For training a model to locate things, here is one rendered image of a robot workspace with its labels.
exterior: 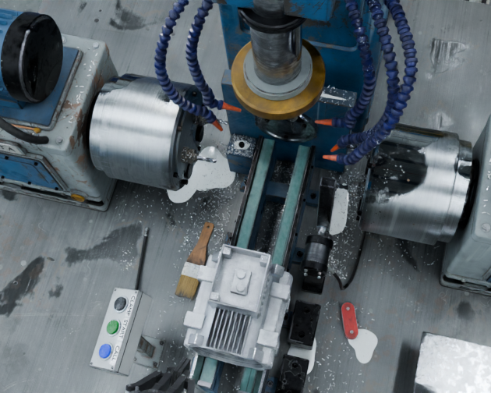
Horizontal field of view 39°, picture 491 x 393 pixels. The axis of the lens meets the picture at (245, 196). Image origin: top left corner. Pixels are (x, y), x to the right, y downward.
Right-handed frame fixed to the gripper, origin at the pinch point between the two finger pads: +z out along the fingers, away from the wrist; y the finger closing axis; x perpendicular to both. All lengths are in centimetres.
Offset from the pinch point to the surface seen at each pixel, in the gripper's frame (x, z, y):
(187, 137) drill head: -40, 33, 15
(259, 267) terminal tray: -18.8, 15.3, -9.0
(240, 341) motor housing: -4.9, 9.3, -8.8
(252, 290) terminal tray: -14.6, 12.8, -8.7
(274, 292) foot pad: -14.1, 17.1, -12.9
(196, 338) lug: -3.5, 9.1, -0.1
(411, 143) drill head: -49, 27, -34
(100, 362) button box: 5.6, 7.2, 18.4
